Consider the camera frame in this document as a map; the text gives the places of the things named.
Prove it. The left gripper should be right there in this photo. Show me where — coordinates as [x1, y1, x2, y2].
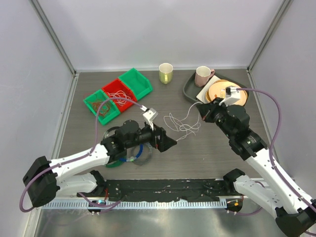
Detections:
[125, 119, 176, 151]

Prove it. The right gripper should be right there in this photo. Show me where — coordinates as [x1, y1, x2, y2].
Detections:
[197, 97, 236, 139]

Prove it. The red wire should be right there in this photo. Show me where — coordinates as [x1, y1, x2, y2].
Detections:
[83, 92, 112, 117]
[91, 98, 111, 116]

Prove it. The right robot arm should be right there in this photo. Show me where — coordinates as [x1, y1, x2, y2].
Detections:
[197, 98, 316, 237]

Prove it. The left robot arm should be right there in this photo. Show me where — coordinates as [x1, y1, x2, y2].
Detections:
[19, 120, 177, 212]

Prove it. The white napkin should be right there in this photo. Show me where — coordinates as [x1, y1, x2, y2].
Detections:
[196, 76, 221, 103]

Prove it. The bird pattern plate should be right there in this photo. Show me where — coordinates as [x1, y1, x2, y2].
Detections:
[208, 81, 247, 107]

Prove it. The lower wooden plate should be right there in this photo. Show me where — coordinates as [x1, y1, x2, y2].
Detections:
[205, 79, 248, 107]

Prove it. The dark grey tray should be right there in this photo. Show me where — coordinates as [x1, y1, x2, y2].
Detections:
[182, 72, 247, 103]

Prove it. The pink mug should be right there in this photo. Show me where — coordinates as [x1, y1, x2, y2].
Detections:
[195, 66, 215, 87]

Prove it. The yellow-green mug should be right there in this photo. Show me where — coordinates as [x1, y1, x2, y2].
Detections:
[158, 63, 173, 84]

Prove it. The far green bin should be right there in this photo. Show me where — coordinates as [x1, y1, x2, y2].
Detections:
[118, 68, 153, 101]

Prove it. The green bin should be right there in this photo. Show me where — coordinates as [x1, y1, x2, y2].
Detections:
[83, 89, 120, 125]
[118, 68, 153, 101]

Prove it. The near green bin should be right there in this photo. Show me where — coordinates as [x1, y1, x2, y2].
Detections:
[83, 89, 120, 125]

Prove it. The red bin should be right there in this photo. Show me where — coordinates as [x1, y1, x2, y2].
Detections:
[102, 78, 137, 113]

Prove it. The grey wire coil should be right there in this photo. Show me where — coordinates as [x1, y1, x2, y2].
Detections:
[130, 143, 154, 166]

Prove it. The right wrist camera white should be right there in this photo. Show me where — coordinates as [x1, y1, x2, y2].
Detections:
[219, 86, 241, 107]

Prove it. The blue wire coil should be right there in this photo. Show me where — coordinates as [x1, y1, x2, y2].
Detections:
[120, 144, 144, 163]

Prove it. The black wire coil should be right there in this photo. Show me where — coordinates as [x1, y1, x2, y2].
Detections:
[103, 126, 119, 141]

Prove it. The green wire coil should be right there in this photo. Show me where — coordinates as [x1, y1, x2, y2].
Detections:
[105, 160, 126, 168]

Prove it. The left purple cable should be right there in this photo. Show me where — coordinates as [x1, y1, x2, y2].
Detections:
[19, 97, 149, 214]

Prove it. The purple cable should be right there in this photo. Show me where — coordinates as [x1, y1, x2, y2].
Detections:
[19, 97, 149, 214]
[234, 87, 316, 235]

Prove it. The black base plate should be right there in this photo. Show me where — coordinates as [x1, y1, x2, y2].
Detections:
[84, 179, 241, 202]

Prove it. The slotted cable duct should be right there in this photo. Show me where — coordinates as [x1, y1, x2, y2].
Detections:
[42, 199, 227, 210]

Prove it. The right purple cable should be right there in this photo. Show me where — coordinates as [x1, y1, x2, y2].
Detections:
[234, 87, 316, 235]

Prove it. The right aluminium frame post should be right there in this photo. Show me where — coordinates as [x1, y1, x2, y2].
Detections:
[247, 0, 293, 73]

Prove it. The aluminium frame post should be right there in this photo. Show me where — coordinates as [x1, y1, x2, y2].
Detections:
[247, 0, 293, 73]
[29, 0, 77, 76]

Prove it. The left aluminium frame post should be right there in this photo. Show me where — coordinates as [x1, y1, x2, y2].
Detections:
[29, 0, 77, 76]

